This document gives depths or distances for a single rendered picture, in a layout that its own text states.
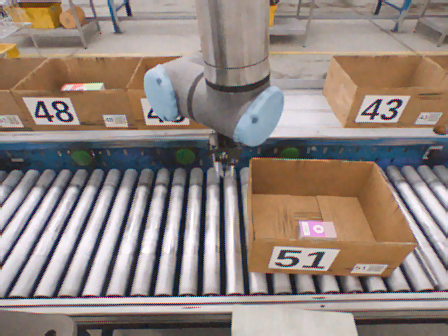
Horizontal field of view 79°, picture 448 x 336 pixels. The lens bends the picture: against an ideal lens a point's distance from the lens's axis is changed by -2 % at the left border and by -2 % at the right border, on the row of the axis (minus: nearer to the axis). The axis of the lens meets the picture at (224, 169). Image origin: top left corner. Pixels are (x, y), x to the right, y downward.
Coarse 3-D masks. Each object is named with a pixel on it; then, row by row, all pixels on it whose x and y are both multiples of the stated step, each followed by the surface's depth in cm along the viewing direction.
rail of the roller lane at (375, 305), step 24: (48, 312) 69; (72, 312) 69; (96, 312) 69; (120, 312) 69; (144, 312) 69; (168, 312) 69; (192, 312) 69; (216, 312) 69; (360, 312) 71; (384, 312) 72; (408, 312) 72; (432, 312) 72
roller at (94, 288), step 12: (132, 180) 103; (120, 192) 98; (120, 204) 94; (120, 216) 91; (108, 228) 87; (120, 228) 89; (108, 240) 84; (108, 252) 81; (96, 264) 78; (108, 264) 79; (96, 276) 75; (96, 288) 73
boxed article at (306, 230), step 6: (300, 222) 82; (306, 222) 82; (312, 222) 82; (318, 222) 82; (324, 222) 82; (330, 222) 82; (300, 228) 81; (306, 228) 81; (312, 228) 81; (318, 228) 81; (324, 228) 81; (330, 228) 81; (300, 234) 81; (306, 234) 79; (312, 234) 79; (318, 234) 79; (324, 234) 79; (330, 234) 79
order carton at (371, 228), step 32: (256, 160) 86; (288, 160) 85; (320, 160) 85; (256, 192) 96; (288, 192) 95; (320, 192) 95; (352, 192) 94; (384, 192) 79; (256, 224) 87; (288, 224) 87; (352, 224) 87; (384, 224) 78; (256, 256) 70; (352, 256) 68; (384, 256) 68
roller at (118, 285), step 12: (144, 180) 102; (144, 192) 98; (132, 204) 95; (144, 204) 95; (132, 216) 90; (132, 228) 87; (132, 240) 84; (120, 252) 81; (132, 252) 82; (120, 264) 78; (132, 264) 80; (120, 276) 75; (108, 288) 74; (120, 288) 73
